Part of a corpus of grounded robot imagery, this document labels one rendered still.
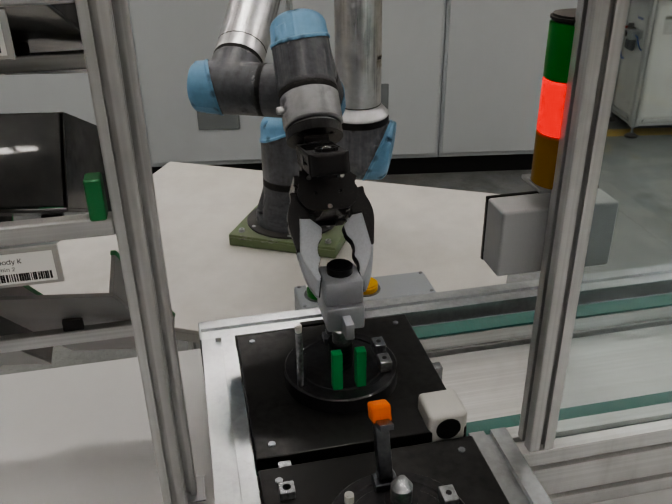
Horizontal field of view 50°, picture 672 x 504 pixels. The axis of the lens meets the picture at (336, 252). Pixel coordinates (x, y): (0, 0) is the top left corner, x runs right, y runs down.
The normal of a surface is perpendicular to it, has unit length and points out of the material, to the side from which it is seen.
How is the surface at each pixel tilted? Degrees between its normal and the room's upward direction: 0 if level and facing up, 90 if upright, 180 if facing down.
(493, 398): 0
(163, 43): 90
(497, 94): 90
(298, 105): 55
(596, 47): 90
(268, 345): 0
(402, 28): 90
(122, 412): 0
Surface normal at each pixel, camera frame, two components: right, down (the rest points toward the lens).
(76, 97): 0.06, 0.47
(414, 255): -0.01, -0.88
